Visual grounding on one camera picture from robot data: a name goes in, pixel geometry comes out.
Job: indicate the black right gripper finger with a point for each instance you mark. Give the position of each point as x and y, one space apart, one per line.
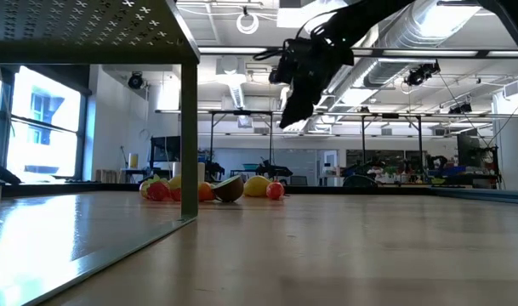
309 100
292 110

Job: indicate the black background robot arm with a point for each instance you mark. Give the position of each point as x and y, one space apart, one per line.
277 171

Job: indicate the small orange fruit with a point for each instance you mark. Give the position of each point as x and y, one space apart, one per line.
205 192

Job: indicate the bright ceiling light panel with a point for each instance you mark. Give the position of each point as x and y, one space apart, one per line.
292 19

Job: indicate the teal bin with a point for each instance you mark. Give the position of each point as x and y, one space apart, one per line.
250 166

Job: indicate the black chair back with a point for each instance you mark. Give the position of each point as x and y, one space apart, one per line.
356 182

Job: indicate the person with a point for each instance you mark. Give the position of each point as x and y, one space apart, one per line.
379 172

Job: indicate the black monitor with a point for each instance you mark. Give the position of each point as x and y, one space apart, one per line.
167 149

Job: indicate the red strawberry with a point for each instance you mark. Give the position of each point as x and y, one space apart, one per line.
156 191
176 194

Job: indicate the black round ceiling spotlight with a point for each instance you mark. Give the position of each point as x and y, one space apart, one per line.
135 80

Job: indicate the black background machine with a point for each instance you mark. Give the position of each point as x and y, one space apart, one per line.
467 149

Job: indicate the yellow container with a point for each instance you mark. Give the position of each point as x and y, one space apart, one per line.
133 161

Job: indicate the white cabinet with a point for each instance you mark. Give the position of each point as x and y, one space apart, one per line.
514 149

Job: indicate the green perforated metal stand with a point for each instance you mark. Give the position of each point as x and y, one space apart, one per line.
92 25

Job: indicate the large window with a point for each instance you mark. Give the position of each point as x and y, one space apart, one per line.
46 106

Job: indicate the black metal gantry frame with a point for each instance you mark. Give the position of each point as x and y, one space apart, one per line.
243 112
389 115

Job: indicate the silver ventilation duct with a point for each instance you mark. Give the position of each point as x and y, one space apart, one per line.
394 64

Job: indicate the black aluminium table frame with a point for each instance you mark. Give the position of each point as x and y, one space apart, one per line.
71 189

